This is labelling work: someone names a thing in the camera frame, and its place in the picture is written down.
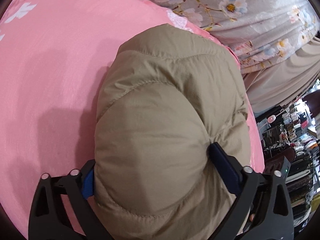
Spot cluttered shelves of goods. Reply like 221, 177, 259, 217
255, 79, 320, 233

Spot khaki padded jacket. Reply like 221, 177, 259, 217
94, 23, 252, 240

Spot beige bed sheet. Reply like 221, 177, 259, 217
241, 36, 320, 113

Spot grey floral quilt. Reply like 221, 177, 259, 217
136, 0, 320, 68

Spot pink blanket with white print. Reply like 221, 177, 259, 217
0, 0, 265, 239

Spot black box with green light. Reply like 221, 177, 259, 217
265, 156, 292, 180

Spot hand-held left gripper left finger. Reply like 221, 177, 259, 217
28, 159, 110, 240

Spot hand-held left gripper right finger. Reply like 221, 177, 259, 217
209, 142, 293, 240

